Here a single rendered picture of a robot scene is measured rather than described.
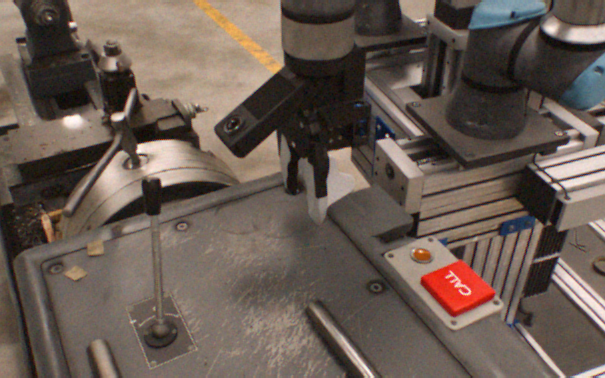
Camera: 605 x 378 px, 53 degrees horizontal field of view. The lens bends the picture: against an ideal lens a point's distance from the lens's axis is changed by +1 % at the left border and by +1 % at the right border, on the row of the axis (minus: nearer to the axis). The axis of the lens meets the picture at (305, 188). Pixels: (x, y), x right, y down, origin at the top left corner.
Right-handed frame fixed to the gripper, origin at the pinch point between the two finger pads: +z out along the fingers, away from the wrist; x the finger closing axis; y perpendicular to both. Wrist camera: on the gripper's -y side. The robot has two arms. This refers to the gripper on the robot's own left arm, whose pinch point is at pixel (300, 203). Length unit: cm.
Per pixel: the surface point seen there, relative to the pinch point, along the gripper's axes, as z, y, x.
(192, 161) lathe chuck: 7.0, -6.0, 24.9
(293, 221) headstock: 4.0, -0.3, 1.5
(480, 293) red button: 2.9, 11.6, -20.4
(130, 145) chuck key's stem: 2.2, -14.4, 26.4
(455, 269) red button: 2.9, 11.6, -16.2
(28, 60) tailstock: 36, -20, 142
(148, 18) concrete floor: 130, 78, 392
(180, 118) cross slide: 35, 9, 84
